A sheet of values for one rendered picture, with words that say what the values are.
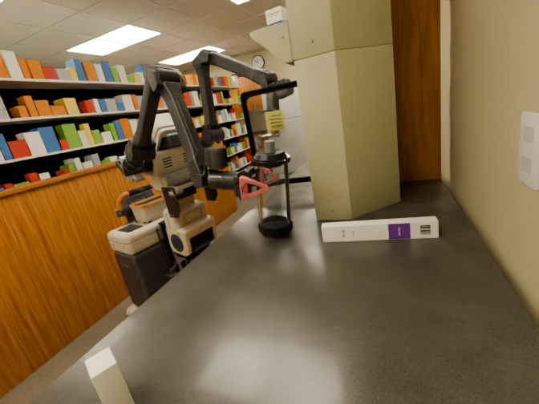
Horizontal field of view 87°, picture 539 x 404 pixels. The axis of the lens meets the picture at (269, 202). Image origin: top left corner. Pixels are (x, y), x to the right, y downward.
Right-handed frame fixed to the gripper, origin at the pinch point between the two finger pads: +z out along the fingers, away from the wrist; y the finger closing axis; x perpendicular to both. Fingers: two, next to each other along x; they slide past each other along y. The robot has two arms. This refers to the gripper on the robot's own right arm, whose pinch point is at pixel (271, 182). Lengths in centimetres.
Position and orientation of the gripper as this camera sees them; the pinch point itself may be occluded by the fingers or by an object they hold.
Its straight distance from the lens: 80.3
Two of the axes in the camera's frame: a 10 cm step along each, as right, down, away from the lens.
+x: 0.9, 9.2, 3.8
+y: 3.7, -3.8, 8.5
